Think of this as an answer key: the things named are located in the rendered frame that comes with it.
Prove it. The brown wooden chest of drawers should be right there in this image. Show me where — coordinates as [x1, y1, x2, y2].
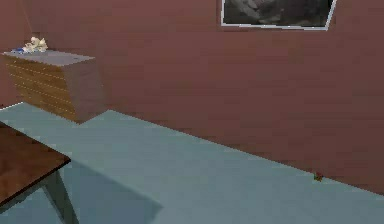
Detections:
[1, 49, 108, 125]

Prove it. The cream crumpled object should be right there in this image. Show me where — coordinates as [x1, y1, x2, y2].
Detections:
[22, 36, 49, 54]

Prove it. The brown wooden table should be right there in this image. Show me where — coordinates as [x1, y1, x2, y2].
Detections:
[0, 121, 80, 224]

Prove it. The framed dark wall picture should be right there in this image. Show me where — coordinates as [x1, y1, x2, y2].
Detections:
[220, 0, 338, 32]

